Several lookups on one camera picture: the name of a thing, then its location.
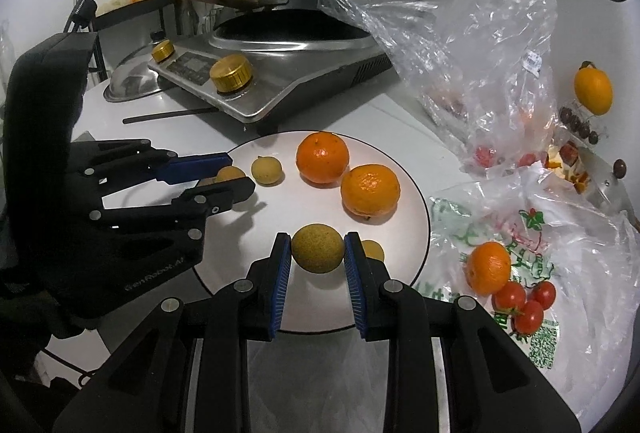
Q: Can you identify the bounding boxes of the red tomato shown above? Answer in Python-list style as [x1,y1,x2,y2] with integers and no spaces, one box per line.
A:
[512,300,544,335]
[530,280,556,311]
[491,281,527,315]

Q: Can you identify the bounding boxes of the steel induction cooker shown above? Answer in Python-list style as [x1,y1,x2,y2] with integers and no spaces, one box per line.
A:
[149,26,390,124]

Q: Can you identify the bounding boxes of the black chopstick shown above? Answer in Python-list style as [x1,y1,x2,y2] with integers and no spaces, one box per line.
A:
[122,107,219,125]

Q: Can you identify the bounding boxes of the black wok with wooden handle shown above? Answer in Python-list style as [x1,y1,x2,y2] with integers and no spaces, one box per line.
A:
[194,0,368,43]

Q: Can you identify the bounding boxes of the small steel saucepan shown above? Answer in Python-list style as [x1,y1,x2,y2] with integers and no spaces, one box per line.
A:
[579,148,639,229]

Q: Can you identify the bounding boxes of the large orange with leaf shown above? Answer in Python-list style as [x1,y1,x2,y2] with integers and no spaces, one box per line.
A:
[574,61,613,115]

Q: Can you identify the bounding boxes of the yellow longan fruit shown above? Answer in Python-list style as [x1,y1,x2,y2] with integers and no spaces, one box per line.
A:
[215,165,246,182]
[292,224,345,274]
[361,239,385,262]
[250,156,283,186]

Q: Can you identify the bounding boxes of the printed plastic bag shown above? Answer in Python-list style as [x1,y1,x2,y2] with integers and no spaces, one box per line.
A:
[416,165,639,431]

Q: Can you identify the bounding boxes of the black wire rack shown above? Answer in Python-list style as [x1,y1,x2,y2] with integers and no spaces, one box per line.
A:
[63,0,181,81]

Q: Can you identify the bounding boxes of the clear plastic bag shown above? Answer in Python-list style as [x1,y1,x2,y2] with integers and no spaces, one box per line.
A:
[318,0,558,177]

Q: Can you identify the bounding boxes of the orange peel scraps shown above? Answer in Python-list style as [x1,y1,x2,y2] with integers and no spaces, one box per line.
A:
[544,140,590,194]

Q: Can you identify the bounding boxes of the mandarin orange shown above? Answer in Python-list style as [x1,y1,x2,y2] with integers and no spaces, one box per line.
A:
[341,164,401,219]
[464,241,511,297]
[295,132,349,185]

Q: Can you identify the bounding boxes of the clear box of dates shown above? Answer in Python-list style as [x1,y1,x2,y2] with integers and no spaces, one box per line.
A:
[558,102,610,147]

